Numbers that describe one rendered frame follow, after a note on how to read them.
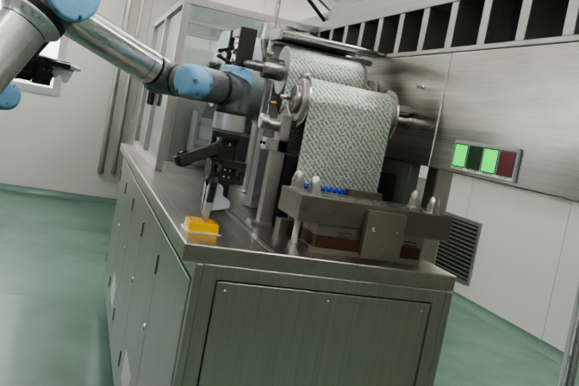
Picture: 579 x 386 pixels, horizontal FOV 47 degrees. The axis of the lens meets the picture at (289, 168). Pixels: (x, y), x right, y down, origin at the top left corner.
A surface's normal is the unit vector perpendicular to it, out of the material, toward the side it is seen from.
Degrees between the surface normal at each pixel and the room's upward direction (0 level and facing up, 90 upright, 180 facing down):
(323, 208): 90
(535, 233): 90
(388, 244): 90
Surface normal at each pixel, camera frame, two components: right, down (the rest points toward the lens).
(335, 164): 0.29, 0.12
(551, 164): -0.94, -0.16
